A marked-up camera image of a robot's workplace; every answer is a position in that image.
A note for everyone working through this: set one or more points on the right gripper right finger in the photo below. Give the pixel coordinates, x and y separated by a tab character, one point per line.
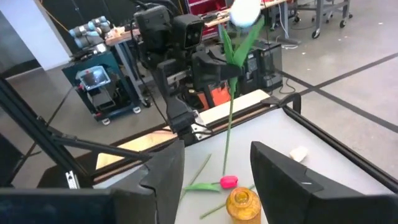
295	199

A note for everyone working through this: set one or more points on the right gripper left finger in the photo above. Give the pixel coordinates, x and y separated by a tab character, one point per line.
124	205

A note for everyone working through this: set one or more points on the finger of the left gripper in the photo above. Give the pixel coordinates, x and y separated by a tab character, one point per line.
225	72
238	72

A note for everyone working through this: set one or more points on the white artificial tulip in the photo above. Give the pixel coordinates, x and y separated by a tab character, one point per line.
245	12

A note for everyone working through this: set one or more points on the red artificial tulip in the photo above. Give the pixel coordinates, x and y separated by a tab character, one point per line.
229	182

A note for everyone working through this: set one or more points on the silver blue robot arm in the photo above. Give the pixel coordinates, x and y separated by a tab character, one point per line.
90	31

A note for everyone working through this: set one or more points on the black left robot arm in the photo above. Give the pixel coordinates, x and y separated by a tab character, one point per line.
174	105

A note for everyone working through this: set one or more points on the yellow glass vase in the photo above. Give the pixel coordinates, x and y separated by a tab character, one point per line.
243	205

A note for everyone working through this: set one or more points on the orange black shop vacuum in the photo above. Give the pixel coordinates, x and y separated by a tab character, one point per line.
217	96

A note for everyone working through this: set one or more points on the black computer tower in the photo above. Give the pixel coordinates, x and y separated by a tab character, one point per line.
265	65

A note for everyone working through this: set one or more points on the wooden top workbench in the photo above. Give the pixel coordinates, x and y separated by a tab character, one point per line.
217	20

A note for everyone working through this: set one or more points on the red tool cabinet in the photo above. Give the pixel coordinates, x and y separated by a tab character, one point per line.
205	12

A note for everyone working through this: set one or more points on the blue equipment cart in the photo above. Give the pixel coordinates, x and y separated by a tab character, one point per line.
105	102

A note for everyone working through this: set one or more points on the grey wheeled table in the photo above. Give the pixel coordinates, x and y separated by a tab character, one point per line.
323	9

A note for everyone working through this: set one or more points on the teach pendant screen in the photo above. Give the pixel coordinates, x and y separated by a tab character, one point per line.
93	77

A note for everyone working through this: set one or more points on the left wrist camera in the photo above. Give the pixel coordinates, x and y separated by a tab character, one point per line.
189	31

